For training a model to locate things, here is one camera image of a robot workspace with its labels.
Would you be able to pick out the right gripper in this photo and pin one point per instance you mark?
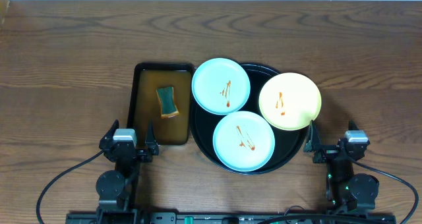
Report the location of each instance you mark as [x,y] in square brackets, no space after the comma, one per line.
[314,144]

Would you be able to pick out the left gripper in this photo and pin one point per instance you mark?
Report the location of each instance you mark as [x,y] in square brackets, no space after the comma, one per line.
[130,152]

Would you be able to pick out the green and orange sponge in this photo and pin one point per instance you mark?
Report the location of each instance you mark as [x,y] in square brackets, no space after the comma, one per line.
[166,98]

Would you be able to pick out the yellow plate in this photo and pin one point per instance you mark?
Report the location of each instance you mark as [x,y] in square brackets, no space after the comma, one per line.
[289,101]

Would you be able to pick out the light blue plate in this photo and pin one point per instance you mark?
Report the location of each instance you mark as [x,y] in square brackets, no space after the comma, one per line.
[221,86]
[243,141]

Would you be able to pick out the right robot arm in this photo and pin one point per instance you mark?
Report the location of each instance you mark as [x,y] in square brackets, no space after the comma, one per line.
[350,193]

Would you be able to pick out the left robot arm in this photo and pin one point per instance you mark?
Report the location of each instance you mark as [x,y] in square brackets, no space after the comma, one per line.
[117,188]

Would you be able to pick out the black rectangular water tray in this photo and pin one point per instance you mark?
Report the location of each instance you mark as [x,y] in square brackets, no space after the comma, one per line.
[146,107]

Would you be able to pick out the round black serving tray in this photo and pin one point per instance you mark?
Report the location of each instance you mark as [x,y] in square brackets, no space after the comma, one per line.
[203,124]

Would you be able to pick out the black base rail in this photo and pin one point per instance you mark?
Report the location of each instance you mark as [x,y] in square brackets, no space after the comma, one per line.
[187,218]

